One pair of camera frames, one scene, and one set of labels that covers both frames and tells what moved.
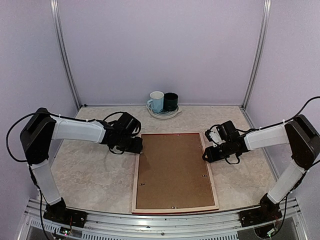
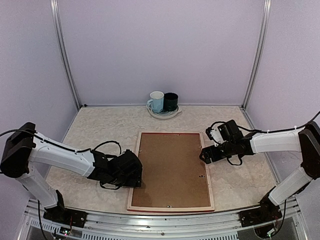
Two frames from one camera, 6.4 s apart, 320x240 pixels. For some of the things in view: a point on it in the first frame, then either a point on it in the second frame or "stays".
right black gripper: [212, 155] stays
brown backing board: [172, 172] stays
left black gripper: [137, 147] → [135, 181]
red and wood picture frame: [174, 174] stays
